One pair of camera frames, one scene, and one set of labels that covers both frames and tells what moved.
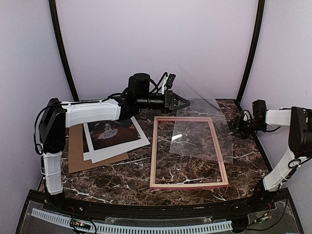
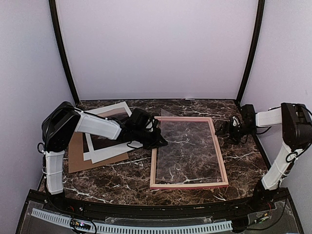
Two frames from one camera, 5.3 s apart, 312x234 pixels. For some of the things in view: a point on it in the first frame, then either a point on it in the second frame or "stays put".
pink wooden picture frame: x=153 y=185 stays put
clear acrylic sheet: x=201 y=129 -> x=190 y=156
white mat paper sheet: x=92 y=154 stays put
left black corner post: x=59 y=40 stays put
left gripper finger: x=178 y=102 -> x=163 y=142
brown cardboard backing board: x=76 y=162 stays put
